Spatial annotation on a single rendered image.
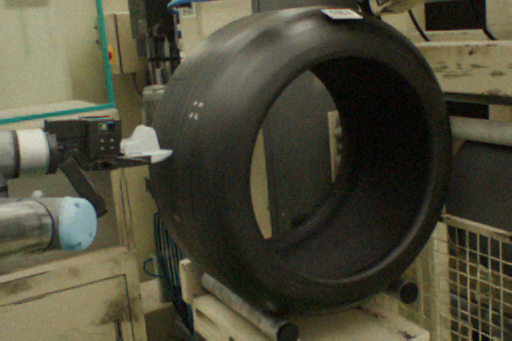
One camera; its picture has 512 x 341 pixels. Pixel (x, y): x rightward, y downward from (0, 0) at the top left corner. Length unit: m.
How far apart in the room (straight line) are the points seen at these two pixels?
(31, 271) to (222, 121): 0.83
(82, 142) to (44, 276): 0.70
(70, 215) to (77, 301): 0.83
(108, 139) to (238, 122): 0.21
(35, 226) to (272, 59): 0.45
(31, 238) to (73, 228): 0.07
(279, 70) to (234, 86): 0.08
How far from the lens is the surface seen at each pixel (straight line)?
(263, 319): 1.26
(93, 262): 1.75
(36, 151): 1.05
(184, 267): 1.48
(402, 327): 1.46
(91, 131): 1.07
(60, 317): 1.77
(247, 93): 1.07
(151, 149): 1.12
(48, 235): 0.94
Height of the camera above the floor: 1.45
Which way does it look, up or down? 11 degrees down
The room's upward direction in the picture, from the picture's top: 5 degrees counter-clockwise
